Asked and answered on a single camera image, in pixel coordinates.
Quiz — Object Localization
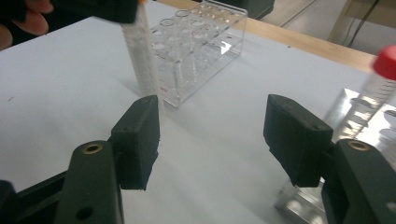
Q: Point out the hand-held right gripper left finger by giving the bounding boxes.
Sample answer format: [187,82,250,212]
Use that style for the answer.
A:
[108,94,162,191]

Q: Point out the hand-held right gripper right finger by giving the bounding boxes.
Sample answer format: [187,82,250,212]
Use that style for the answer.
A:
[262,93,334,189]

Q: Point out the orange cap graduated plastic tube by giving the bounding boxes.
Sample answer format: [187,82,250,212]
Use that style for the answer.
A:
[120,0,165,108]

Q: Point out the metal test tube rack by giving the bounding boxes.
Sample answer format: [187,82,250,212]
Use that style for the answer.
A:
[274,88,396,224]

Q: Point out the red cap graduated plastic tube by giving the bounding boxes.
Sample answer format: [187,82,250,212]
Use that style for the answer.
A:
[323,44,396,144]

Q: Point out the clear acrylic test tube rack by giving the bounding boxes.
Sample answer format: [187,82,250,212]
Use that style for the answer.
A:
[148,0,249,108]

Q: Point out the beige wooden furniture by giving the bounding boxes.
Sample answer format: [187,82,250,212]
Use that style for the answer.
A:
[326,0,396,43]

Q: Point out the black floor cable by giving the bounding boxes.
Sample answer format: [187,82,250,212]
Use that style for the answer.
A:
[347,0,381,49]

